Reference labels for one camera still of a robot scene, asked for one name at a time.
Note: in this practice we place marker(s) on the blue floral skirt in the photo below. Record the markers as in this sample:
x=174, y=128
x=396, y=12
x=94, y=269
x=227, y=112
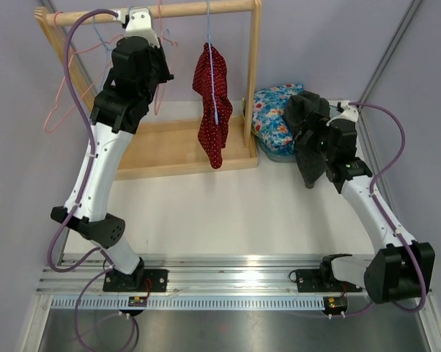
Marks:
x=275, y=98

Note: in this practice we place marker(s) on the left aluminium frame post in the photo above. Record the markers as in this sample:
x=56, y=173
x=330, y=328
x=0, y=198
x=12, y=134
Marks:
x=74, y=62

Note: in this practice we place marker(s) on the teal plastic tub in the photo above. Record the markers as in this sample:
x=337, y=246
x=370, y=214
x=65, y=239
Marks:
x=279, y=157

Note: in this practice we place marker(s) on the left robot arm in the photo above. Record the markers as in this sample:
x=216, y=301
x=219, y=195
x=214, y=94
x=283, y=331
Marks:
x=139, y=66

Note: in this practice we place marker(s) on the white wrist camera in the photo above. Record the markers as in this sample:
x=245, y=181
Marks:
x=138, y=24
x=346, y=112

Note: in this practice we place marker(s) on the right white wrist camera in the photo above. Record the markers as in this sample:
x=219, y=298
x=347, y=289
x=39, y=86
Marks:
x=346, y=112

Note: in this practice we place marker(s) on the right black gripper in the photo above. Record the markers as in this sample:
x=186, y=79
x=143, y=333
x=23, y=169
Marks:
x=329, y=127

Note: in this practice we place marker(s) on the red dotted skirt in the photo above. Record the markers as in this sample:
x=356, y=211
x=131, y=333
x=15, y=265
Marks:
x=212, y=137

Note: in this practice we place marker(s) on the slotted grey cable duct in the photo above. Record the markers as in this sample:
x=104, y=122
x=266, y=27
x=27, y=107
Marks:
x=179, y=303

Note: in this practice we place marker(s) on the aluminium frame post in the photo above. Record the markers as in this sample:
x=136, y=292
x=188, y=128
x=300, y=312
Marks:
x=390, y=49
x=74, y=62

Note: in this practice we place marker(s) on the wooden clothes rack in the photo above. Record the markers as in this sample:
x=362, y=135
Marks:
x=169, y=148

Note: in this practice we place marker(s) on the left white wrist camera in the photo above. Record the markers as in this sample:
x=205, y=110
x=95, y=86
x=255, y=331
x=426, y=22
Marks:
x=138, y=24

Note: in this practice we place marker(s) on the dark grey dotted skirt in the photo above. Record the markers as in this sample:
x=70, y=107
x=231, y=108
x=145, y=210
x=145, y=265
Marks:
x=306, y=115

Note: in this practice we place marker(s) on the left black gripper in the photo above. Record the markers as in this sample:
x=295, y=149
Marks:
x=157, y=52

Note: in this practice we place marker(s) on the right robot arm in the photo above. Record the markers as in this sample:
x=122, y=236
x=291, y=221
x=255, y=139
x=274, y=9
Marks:
x=402, y=267

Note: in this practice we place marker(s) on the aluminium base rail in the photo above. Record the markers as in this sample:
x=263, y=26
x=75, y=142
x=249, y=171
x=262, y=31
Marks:
x=204, y=275

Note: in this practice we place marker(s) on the right aluminium frame post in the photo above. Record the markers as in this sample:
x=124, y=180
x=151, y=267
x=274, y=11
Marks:
x=390, y=49

